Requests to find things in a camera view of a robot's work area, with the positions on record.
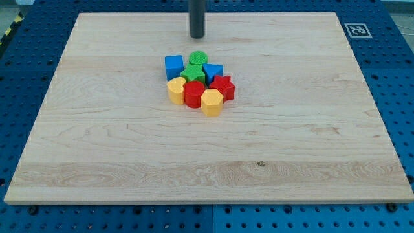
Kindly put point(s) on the red star block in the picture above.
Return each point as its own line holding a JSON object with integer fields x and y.
{"x": 225, "y": 86}

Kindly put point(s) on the light wooden board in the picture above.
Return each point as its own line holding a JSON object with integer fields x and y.
{"x": 303, "y": 127}

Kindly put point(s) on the black bolt right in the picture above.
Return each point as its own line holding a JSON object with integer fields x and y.
{"x": 391, "y": 207}

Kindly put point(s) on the red cylinder block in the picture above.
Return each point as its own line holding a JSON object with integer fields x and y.
{"x": 192, "y": 94}

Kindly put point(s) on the black bolt left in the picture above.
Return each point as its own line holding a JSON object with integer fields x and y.
{"x": 33, "y": 210}

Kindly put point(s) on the blue triangle block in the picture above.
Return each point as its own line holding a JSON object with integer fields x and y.
{"x": 211, "y": 70}

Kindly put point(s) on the green star block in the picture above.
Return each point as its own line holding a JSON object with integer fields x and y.
{"x": 193, "y": 73}

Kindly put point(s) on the blue cube block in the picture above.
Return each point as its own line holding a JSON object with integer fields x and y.
{"x": 174, "y": 65}

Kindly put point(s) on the green cylinder block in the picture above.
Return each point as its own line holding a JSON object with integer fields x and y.
{"x": 198, "y": 58}

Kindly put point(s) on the yellow heart block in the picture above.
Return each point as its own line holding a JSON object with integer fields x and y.
{"x": 175, "y": 89}

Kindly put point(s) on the black bolt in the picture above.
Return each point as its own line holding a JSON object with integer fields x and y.
{"x": 391, "y": 207}
{"x": 33, "y": 210}

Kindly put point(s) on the white fiducial marker tag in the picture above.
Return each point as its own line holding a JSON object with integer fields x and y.
{"x": 357, "y": 30}

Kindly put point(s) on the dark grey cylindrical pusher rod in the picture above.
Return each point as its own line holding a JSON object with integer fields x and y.
{"x": 196, "y": 10}

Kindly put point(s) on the yellow hexagon block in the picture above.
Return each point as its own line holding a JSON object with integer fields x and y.
{"x": 211, "y": 102}

